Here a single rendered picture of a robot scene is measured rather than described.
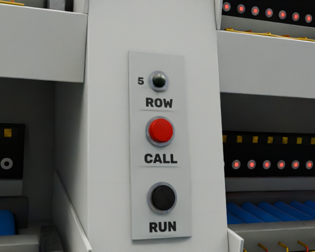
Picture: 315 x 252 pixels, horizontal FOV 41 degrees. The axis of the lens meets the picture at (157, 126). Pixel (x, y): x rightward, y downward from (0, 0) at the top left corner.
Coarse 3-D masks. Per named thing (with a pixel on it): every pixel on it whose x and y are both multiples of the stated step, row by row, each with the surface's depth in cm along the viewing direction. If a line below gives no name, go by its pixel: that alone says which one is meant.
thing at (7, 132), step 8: (0, 128) 40; (8, 128) 40; (16, 128) 40; (24, 128) 41; (0, 136) 40; (8, 136) 40; (16, 136) 40; (0, 144) 40; (8, 144) 40; (16, 144) 40; (0, 152) 40; (8, 152) 40; (16, 152) 41; (0, 160) 40; (16, 160) 41; (0, 168) 40; (16, 168) 41; (0, 176) 40; (8, 176) 41; (16, 176) 41
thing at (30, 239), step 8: (0, 240) 30; (8, 240) 30; (16, 240) 30; (24, 240) 30; (32, 240) 30; (0, 248) 29; (8, 248) 30; (16, 248) 30; (24, 248) 30; (32, 248) 30
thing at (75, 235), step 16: (0, 192) 40; (16, 192) 40; (64, 192) 34; (64, 208) 33; (32, 224) 40; (48, 224) 40; (64, 224) 33; (80, 224) 27; (48, 240) 30; (64, 240) 32; (80, 240) 26
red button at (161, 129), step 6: (156, 120) 27; (162, 120) 27; (150, 126) 27; (156, 126) 27; (162, 126) 27; (168, 126) 27; (150, 132) 27; (156, 132) 27; (162, 132) 27; (168, 132) 27; (156, 138) 27; (162, 138) 27; (168, 138) 27
